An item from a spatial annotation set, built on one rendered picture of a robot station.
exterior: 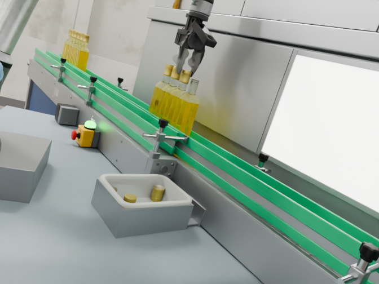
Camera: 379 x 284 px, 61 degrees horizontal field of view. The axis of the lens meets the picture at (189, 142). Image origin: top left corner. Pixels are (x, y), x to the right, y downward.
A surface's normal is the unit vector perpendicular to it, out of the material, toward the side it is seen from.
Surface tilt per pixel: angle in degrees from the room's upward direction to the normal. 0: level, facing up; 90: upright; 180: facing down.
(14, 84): 90
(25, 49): 90
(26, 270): 0
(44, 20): 90
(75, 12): 90
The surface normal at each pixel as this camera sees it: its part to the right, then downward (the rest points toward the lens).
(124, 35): 0.24, 0.31
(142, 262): 0.29, -0.93
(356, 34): -0.77, -0.07
